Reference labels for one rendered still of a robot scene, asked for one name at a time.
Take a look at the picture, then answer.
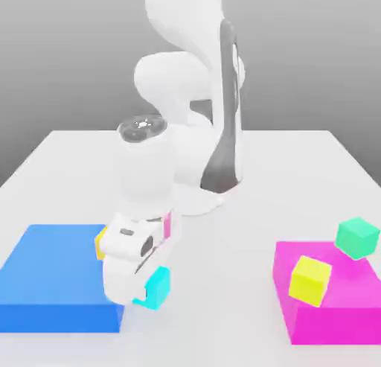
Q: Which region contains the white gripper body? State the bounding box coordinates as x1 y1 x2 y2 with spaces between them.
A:
102 211 183 306

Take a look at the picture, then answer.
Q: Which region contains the small cyan cube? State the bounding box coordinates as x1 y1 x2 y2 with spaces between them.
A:
132 265 171 311

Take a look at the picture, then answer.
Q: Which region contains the small orange cube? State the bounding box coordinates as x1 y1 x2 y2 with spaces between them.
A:
95 226 109 261

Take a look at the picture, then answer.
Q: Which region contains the small pink cube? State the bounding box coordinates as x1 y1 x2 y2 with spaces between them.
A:
163 211 173 240

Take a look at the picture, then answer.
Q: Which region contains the small yellow cube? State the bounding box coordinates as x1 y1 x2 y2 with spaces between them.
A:
288 255 333 309

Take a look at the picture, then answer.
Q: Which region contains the small green cube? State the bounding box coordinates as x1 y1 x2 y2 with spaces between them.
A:
334 216 381 261

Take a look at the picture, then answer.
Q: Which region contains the large blue box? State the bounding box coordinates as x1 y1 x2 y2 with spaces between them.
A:
0 223 125 334

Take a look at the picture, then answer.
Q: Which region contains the large magenta box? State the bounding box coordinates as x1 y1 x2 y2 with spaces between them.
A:
272 240 381 346

